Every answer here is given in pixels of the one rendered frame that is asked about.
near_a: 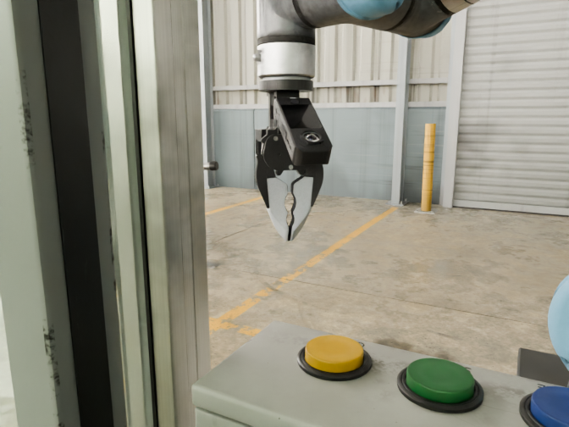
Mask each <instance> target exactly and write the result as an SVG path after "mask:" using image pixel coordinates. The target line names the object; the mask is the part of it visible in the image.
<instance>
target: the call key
mask: <svg viewBox="0 0 569 427"><path fill-rule="evenodd" d="M305 360H306V362H307V363H308V364H309V365H311V366H312V367H314V368H315V369H319V370H322V371H325V372H330V373H344V372H349V371H352V370H355V369H358V368H360V367H361V366H362V365H363V348H362V346H361V344H360V343H358V342H357V341H355V340H353V339H351V338H349V337H346V336H342V335H321V336H318V337H315V338H313V339H311V340H310V341H309V342H308V343H307V345H306V348H305Z"/></svg>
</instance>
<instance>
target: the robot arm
mask: <svg viewBox="0 0 569 427"><path fill-rule="evenodd" d="M479 1H481V0H257V51H258V53H254V54H253V61H254V62H259V65H258V77H259V78H260V79H262V80H260V81H259V91H260V92H266V93H267V97H268V126H267V128H266V129H255V133H256V168H255V180H256V184H257V188H258V190H259V192H260V194H261V196H262V199H263V201H264V203H265V205H266V209H267V210H268V214H269V216H270V218H271V220H272V222H273V225H274V227H275V229H276V230H277V231H278V233H279V234H280V235H281V236H282V238H283V239H284V240H285V241H293V240H294V239H295V238H296V236H297V235H298V233H299V232H300V231H301V228H302V227H303V225H304V224H305V222H306V220H307V217H308V215H309V213H310V212H311V209H312V207H313V205H314V203H315V201H316V199H317V196H318V193H319V191H320V189H321V186H322V184H323V164H329V159H330V155H331V151H332V147H333V145H332V143H331V141H330V139H329V137H328V135H327V133H326V131H325V129H324V128H323V125H322V123H321V121H320V119H319V117H318V115H317V113H316V111H315V108H314V107H313V105H312V102H311V100H310V99H309V98H308V97H300V92H313V81H312V80H311V79H313V78H314V77H315V64H316V46H315V35H316V29H318V28H323V27H328V26H332V25H341V24H352V25H359V26H362V27H367V28H370V29H375V30H378V31H387V32H390V33H395V34H398V35H399V36H403V37H405V38H411V39H417V38H429V37H432V36H435V35H437V34H439V33H440V32H441V31H442V30H443V29H444V28H445V26H446V25H447V24H448V23H449V22H450V19H451V16H452V15H453V14H456V13H458V12H460V11H462V10H463V9H465V8H468V7H470V6H471V5H473V4H474V3H477V2H479ZM274 170H275V173H274ZM284 170H296V172H297V173H298V177H297V179H296V180H294V181H292V182H291V186H290V191H291V194H292V196H293V198H294V203H293V205H292V208H291V210H290V211H291V216H292V218H291V221H290V225H288V223H287V220H286V219H287V214H288V212H287V209H286V207H285V199H286V197H287V194H288V186H287V184H286V183H284V182H283V181H282V180H280V179H278V178H277V177H276V176H275V175H281V174H282V173H283V171H284ZM548 328H549V333H550V339H551V342H552V345H553V347H554V349H555V351H556V353H557V354H558V355H559V357H560V358H561V361H562V362H563V363H564V364H565V366H566V368H567V369H568V371H569V275H568V276H567V277H566V278H565V279H564V280H563V281H562V282H561V283H560V284H559V285H558V287H557V288H556V290H555V293H554V296H553V298H552V301H551V304H550V309H549V313H548Z"/></svg>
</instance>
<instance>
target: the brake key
mask: <svg viewBox="0 0 569 427"><path fill-rule="evenodd" d="M530 413H531V414H532V415H533V416H534V417H535V418H536V419H537V420H538V421H539V422H540V423H541V424H542V425H543V426H545V427H569V388H567V387H561V386H545V387H541V388H538V389H537V390H536V391H535V392H534V393H533V394H532V397H531V404H530Z"/></svg>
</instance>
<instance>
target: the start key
mask: <svg viewBox="0 0 569 427"><path fill-rule="evenodd" d="M406 384H407V386H408V387H409V388H410V389H411V390H412V391H413V392H415V393H416V394H418V395H419V396H420V397H424V398H426V399H428V400H431V401H434V402H442V403H460V402H465V401H468V400H470V399H471V398H472V397H473V394H474V385H475V381H474V378H473V376H472V374H471V373H470V372H469V371H468V370H467V369H466V368H464V367H463V366H461V365H460V364H458V363H454V362H451V361H449V360H445V359H441V358H420V359H418V360H415V361H413V362H412V363H410V364H409V366H408V367H407V370H406Z"/></svg>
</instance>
